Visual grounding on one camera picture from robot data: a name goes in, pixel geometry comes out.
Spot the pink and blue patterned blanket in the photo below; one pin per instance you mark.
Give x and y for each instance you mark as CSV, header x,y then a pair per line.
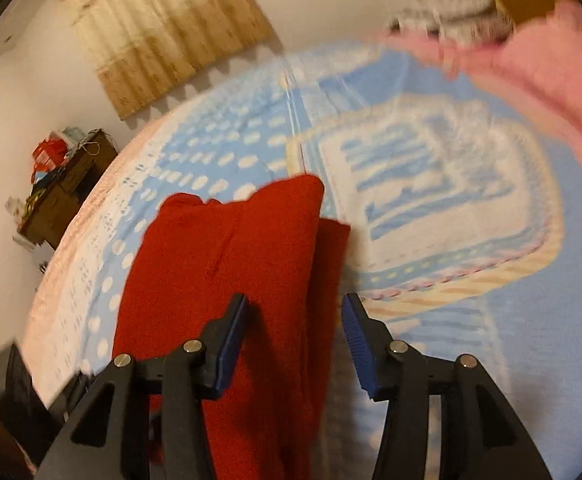
x,y
446,200

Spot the beige curtain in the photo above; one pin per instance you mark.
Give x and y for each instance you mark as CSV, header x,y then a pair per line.
x,y
171,25

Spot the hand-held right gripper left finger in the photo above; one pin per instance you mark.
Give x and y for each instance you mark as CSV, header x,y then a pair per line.
x,y
228,347

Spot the brown wooden desk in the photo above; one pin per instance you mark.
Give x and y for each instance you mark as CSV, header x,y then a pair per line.
x,y
66,190

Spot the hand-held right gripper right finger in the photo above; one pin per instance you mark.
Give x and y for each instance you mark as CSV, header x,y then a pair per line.
x,y
363,347

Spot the grey striped cloth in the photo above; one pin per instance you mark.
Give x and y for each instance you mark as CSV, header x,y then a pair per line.
x,y
451,15

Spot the red knitted garment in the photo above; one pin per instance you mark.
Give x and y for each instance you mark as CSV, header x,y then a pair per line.
x,y
251,270

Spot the red bag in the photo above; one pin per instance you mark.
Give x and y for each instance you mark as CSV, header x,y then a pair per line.
x,y
48,155

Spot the pink cloth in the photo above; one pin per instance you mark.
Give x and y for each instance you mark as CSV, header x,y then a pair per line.
x,y
546,75

